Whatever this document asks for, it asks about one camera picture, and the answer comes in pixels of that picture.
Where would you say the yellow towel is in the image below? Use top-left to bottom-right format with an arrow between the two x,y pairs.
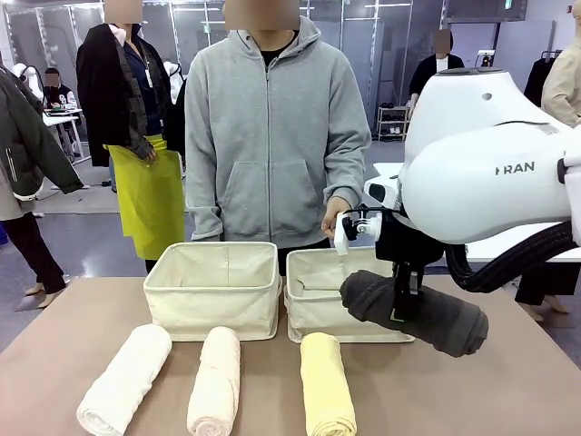
300,332 -> 359,436

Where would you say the person in dark green jacket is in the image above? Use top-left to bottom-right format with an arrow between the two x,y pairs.
0,63 -> 85,311

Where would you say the black corrugated cable bundle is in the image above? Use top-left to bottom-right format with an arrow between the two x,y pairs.
446,217 -> 581,293

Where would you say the dark grey towel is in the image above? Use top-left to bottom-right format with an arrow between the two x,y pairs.
340,269 -> 490,358

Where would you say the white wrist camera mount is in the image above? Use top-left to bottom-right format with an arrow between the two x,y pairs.
334,211 -> 383,256

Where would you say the white table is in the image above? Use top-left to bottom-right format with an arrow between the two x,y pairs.
373,161 -> 581,265

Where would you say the black garment on hanger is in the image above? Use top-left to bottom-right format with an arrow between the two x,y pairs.
527,49 -> 565,109

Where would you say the seated person in varsity jacket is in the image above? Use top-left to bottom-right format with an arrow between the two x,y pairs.
42,67 -> 84,114

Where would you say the person in grey hoodie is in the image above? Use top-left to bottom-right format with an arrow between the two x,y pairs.
184,0 -> 373,276

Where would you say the person's left hand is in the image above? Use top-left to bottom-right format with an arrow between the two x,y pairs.
320,197 -> 354,237

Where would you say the pale pink rolled towel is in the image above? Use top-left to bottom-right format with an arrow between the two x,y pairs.
186,326 -> 242,436

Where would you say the white towel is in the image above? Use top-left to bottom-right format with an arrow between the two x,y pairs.
75,322 -> 173,436

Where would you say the person in black coat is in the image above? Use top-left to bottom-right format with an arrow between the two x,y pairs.
75,0 -> 188,273

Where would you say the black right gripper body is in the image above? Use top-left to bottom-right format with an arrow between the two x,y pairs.
375,212 -> 449,270

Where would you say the person in black cardigan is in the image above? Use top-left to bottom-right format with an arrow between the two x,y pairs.
408,28 -> 467,111

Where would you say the white background desk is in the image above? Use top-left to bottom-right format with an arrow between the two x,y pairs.
42,107 -> 86,158

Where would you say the wooden shoe rack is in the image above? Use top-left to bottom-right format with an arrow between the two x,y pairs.
377,104 -> 412,143

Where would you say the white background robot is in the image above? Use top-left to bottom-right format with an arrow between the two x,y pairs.
10,62 -> 45,102

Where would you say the cream fabric basket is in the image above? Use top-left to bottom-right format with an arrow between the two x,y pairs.
283,247 -> 417,344
143,241 -> 283,342

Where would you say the person in black trousers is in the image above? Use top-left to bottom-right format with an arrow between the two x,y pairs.
514,35 -> 581,322

